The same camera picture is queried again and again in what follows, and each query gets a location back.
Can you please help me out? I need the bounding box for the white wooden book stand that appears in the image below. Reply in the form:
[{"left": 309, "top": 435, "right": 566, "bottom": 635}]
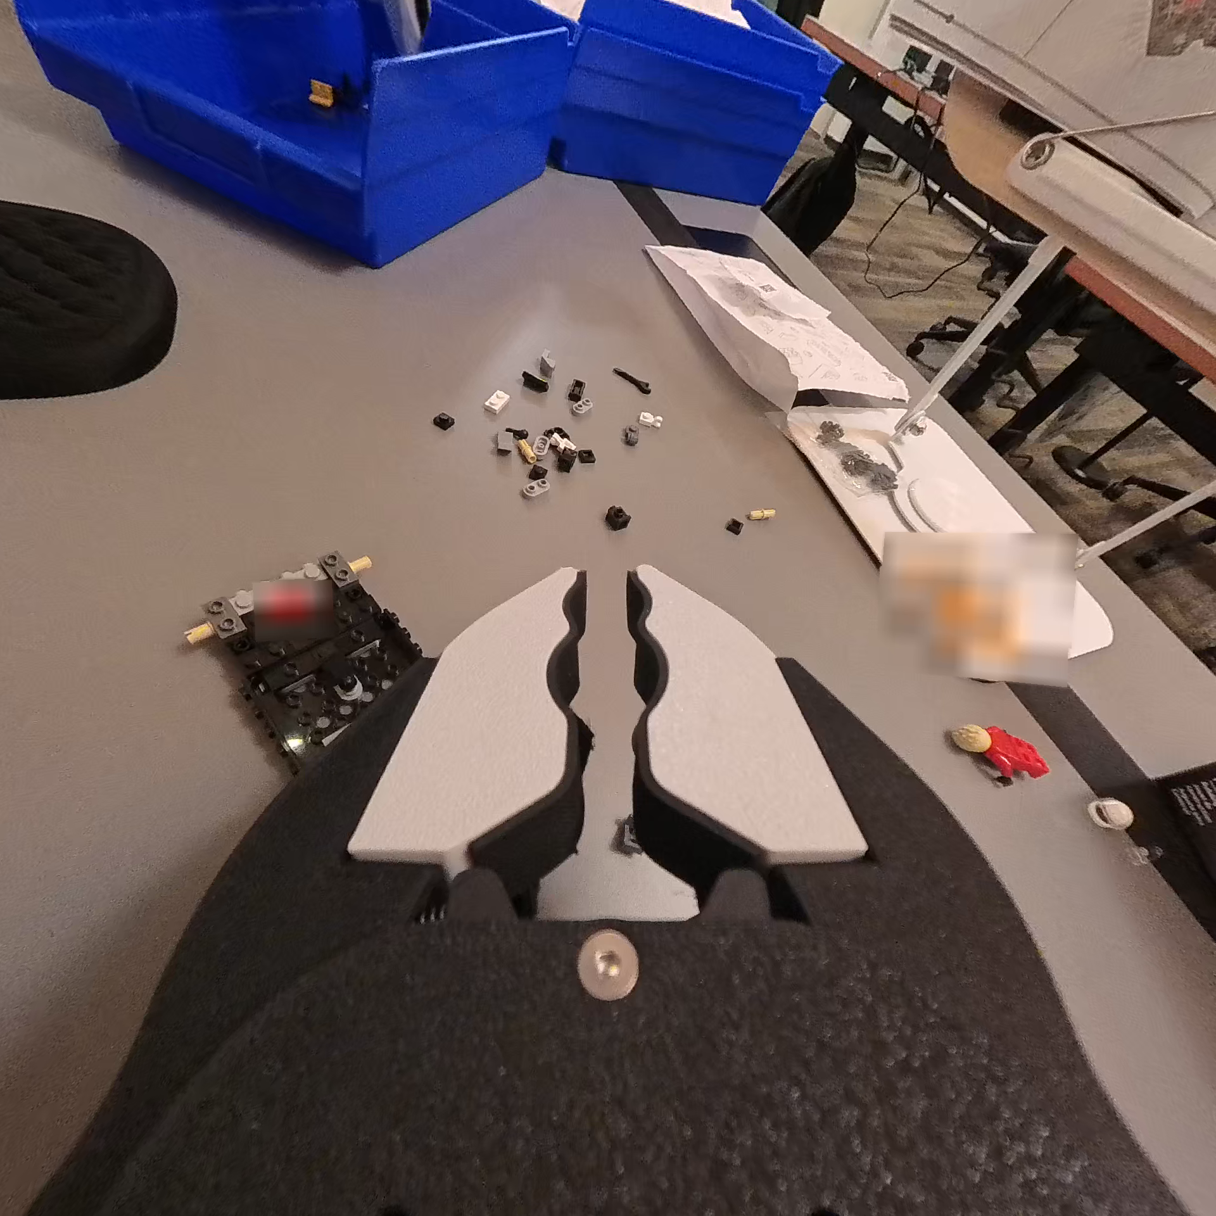
[{"left": 769, "top": 73, "right": 1216, "bottom": 668}]

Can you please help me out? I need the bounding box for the clear bag of dark parts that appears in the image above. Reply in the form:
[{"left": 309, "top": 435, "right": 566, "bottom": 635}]
[{"left": 794, "top": 409, "right": 902, "bottom": 500}]

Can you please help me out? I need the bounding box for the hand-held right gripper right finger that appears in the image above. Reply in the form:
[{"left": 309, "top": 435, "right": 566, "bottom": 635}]
[{"left": 623, "top": 563, "right": 870, "bottom": 864}]

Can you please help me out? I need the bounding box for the blue plastic storage bin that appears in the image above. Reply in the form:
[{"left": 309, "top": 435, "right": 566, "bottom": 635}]
[
  {"left": 549, "top": 0, "right": 842, "bottom": 206},
  {"left": 15, "top": 0, "right": 571, "bottom": 268}
]

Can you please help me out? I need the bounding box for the black brick car chassis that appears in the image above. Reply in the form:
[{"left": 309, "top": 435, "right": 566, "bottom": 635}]
[{"left": 184, "top": 551, "right": 437, "bottom": 776}]

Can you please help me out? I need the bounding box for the open instruction booklet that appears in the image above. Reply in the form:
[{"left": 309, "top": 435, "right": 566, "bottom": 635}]
[{"left": 873, "top": 0, "right": 1216, "bottom": 219}]

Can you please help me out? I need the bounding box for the black office chair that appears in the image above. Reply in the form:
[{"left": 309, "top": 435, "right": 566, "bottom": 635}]
[
  {"left": 908, "top": 230, "right": 1046, "bottom": 380},
  {"left": 1049, "top": 444, "right": 1216, "bottom": 573},
  {"left": 769, "top": 132, "right": 860, "bottom": 253}
]

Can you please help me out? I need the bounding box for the black toy car box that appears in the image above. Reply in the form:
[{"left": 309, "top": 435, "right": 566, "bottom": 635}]
[{"left": 1131, "top": 773, "right": 1216, "bottom": 919}]

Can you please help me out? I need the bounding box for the black floor cable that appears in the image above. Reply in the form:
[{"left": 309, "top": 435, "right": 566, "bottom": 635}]
[{"left": 860, "top": 115, "right": 990, "bottom": 296}]

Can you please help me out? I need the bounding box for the wood-edged office table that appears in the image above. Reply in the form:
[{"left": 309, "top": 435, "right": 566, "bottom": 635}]
[
  {"left": 1065, "top": 252, "right": 1216, "bottom": 459},
  {"left": 804, "top": 16, "right": 960, "bottom": 193}
]

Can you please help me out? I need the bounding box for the white printed paper bag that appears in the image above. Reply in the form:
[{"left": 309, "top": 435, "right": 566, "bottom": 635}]
[
  {"left": 547, "top": 0, "right": 755, "bottom": 22},
  {"left": 643, "top": 245, "right": 909, "bottom": 416}
]

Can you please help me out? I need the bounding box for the pile of small brick pieces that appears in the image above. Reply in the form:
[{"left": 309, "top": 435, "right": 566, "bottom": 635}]
[{"left": 484, "top": 352, "right": 666, "bottom": 500}]

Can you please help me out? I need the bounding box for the grey desk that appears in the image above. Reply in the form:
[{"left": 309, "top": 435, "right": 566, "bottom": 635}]
[{"left": 0, "top": 0, "right": 1216, "bottom": 1216}]

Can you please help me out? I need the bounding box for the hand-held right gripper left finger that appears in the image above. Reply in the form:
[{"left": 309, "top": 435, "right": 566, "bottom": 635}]
[{"left": 345, "top": 567, "right": 593, "bottom": 864}]

